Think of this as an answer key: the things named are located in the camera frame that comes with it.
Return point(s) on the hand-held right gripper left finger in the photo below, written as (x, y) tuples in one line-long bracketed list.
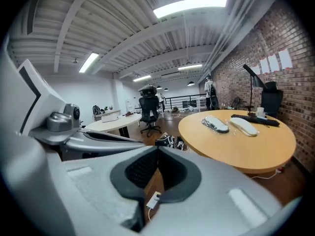
[(98, 181)]

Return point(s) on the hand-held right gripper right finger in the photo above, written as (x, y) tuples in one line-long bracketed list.
[(209, 193)]

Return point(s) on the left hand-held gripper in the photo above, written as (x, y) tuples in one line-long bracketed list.
[(44, 99)]

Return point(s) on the clear plastic bag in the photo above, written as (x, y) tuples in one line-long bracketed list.
[(203, 123)]

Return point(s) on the white slipper sole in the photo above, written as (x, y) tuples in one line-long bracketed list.
[(243, 126)]

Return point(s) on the white oval table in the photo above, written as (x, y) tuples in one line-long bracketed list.
[(118, 123)]

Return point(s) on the dark backpack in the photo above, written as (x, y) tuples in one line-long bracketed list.
[(98, 110)]

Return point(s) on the small brown object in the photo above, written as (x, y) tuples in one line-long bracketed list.
[(129, 114)]

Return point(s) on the white water dispenser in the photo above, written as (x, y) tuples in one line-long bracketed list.
[(128, 106)]

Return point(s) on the white power strip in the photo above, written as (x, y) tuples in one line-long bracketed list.
[(153, 200)]

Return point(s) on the small black and white bag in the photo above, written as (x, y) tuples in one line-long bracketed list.
[(181, 144)]

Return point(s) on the black mesh office chair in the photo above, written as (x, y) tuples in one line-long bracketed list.
[(148, 107)]

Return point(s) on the black and white backpack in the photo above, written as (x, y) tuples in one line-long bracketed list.
[(166, 140)]

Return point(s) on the grey helmet device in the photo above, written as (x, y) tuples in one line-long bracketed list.
[(147, 88)]

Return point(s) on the long ceiling light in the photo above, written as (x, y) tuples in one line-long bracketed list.
[(88, 63), (190, 67), (189, 6), (142, 78)]

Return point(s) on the red label bottle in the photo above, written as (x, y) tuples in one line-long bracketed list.
[(282, 168)]

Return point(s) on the black metal railing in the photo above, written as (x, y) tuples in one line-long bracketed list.
[(177, 97)]

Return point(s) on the slim white remote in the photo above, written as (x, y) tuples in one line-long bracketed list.
[(261, 118)]

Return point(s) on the black keyboard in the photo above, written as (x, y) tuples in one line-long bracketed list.
[(268, 122)]

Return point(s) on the white tape roll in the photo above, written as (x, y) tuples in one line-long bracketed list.
[(261, 115)]

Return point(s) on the small black chair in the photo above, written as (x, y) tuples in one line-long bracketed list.
[(236, 102)]

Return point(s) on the small white cup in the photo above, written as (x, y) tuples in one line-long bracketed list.
[(261, 110)]

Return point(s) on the black high-back office chair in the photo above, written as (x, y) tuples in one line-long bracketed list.
[(272, 99)]

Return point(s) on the black round lamp base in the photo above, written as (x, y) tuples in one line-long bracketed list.
[(256, 79)]

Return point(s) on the white paper sheet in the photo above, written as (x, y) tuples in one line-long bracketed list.
[(273, 63), (285, 59), (256, 70), (264, 66)]

